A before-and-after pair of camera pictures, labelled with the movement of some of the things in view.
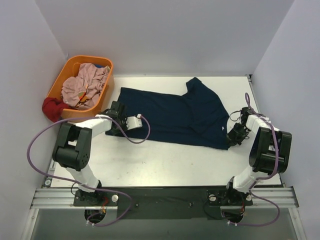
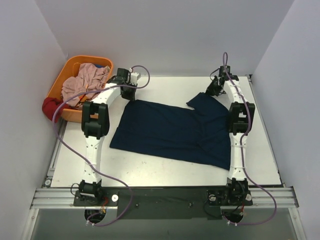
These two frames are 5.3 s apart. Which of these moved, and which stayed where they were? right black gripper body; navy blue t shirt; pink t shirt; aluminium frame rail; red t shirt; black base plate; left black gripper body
Moved: navy blue t shirt; right black gripper body; left black gripper body
Stayed: aluminium frame rail; red t shirt; black base plate; pink t shirt
